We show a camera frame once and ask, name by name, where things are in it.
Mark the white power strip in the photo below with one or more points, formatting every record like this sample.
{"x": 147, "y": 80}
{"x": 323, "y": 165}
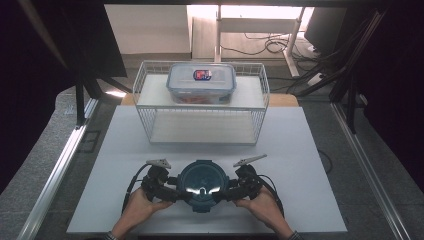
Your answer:
{"x": 315, "y": 79}

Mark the white desk frame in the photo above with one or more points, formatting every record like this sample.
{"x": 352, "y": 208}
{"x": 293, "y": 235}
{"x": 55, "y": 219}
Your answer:
{"x": 256, "y": 25}

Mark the person's left hand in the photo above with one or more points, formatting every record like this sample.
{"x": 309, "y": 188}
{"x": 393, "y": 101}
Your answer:
{"x": 140, "y": 208}

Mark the clear rectangular container blue lid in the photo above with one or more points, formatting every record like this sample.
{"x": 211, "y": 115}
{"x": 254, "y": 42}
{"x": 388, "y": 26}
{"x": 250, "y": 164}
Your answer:
{"x": 186, "y": 78}

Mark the person's right hand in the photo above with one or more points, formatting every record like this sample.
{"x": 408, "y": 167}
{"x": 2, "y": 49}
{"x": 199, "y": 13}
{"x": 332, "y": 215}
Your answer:
{"x": 263, "y": 208}

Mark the aluminium rail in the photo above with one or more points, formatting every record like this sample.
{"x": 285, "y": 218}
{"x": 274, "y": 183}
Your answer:
{"x": 366, "y": 173}
{"x": 56, "y": 173}

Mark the white cabinet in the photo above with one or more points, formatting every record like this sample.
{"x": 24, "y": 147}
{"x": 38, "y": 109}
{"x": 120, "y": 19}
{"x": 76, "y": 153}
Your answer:
{"x": 146, "y": 30}

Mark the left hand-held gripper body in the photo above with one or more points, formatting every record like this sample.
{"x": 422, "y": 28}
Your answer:
{"x": 155, "y": 181}

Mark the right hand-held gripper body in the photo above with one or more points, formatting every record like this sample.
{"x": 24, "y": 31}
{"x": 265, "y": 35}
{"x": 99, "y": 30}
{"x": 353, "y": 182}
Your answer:
{"x": 248, "y": 181}

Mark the dark monitor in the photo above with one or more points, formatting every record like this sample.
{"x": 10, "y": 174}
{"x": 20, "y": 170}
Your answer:
{"x": 325, "y": 30}

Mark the round black lid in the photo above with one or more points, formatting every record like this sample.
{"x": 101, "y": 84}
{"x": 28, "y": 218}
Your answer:
{"x": 201, "y": 181}

